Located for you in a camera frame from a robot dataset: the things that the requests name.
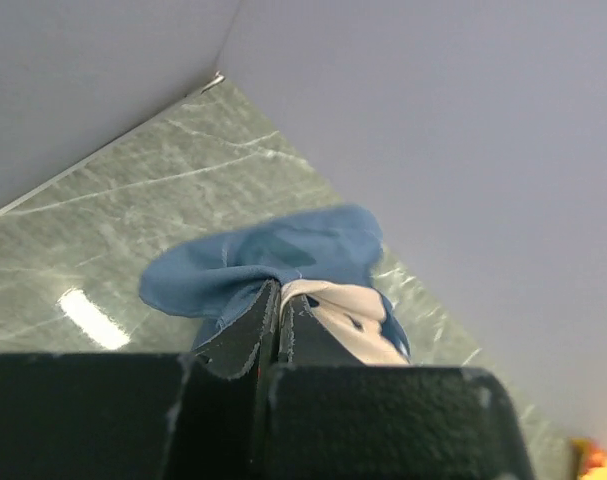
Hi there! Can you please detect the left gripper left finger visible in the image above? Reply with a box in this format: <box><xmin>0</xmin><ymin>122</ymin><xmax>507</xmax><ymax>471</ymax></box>
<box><xmin>0</xmin><ymin>281</ymin><xmax>280</xmax><ymax>479</ymax></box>

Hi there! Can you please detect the blue cartoon print pillowcase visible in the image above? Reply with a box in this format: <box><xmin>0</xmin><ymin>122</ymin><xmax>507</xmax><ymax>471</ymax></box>
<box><xmin>139</xmin><ymin>205</ymin><xmax>410</xmax><ymax>366</ymax></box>

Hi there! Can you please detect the yellow car print pillow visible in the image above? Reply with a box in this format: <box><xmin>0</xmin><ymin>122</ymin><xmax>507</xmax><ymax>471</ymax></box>
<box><xmin>571</xmin><ymin>438</ymin><xmax>607</xmax><ymax>480</ymax></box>

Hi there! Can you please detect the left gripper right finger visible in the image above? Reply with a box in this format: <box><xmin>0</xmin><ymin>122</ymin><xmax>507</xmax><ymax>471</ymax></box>
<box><xmin>259</xmin><ymin>296</ymin><xmax>534</xmax><ymax>479</ymax></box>

